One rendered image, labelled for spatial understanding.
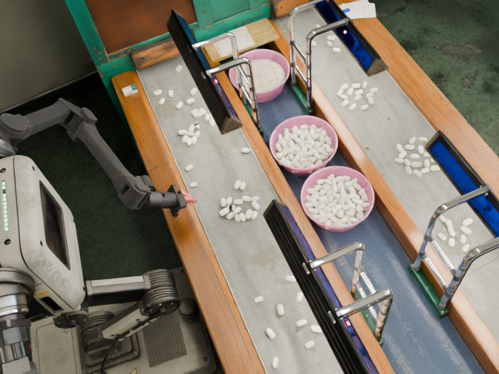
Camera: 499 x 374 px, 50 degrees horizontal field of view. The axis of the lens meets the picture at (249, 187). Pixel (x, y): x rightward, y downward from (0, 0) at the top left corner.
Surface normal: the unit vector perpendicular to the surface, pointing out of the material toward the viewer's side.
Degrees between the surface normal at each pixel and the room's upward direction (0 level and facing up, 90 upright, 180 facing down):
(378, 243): 0
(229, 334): 0
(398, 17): 0
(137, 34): 90
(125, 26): 90
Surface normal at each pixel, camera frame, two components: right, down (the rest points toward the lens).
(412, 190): -0.11, -0.54
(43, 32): 0.46, 0.72
